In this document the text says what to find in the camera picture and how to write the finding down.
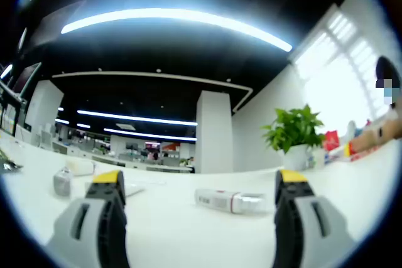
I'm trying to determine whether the green potted plant white pot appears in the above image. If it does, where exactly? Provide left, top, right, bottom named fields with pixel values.
left=259, top=104, right=327, bottom=172

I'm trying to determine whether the white skincare tube red label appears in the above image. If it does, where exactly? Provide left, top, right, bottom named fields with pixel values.
left=194, top=187, right=268, bottom=215

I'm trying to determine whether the long ceiling light strip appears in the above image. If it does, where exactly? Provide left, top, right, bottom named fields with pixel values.
left=60, top=8, right=293, bottom=53

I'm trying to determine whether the white skincare jar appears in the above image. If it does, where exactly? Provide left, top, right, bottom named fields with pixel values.
left=65, top=158, right=97, bottom=177

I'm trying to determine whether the white square pillar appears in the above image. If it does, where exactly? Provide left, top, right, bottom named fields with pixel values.
left=195, top=89, right=234, bottom=174

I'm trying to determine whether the white paper sheet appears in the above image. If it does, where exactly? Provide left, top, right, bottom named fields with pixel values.
left=122, top=179, right=167, bottom=197

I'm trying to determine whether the small grey skincare bottle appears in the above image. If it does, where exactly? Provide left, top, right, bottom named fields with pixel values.
left=52, top=166, right=73, bottom=197

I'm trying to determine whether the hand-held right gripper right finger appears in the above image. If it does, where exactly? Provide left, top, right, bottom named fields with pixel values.
left=271, top=169, right=358, bottom=268

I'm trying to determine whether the red box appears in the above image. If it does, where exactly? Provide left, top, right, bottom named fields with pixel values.
left=324, top=130, right=342, bottom=153

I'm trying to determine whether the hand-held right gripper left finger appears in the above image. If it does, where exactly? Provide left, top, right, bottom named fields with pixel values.
left=43, top=169, right=130, bottom=268

